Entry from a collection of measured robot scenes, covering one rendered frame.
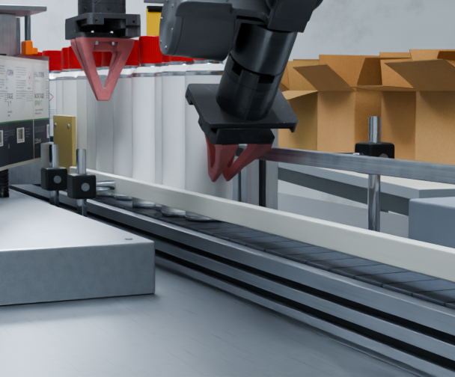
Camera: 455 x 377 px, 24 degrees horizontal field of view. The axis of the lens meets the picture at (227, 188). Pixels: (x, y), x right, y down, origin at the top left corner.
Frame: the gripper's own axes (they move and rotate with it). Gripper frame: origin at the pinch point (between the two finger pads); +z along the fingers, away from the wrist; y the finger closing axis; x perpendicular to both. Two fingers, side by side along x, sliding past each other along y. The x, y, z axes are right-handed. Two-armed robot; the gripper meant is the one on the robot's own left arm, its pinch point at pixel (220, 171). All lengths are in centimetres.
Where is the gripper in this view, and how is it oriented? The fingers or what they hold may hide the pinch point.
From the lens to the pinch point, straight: 114.7
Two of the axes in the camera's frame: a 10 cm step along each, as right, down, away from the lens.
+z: -2.5, 7.5, 6.2
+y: -9.1, 0.3, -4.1
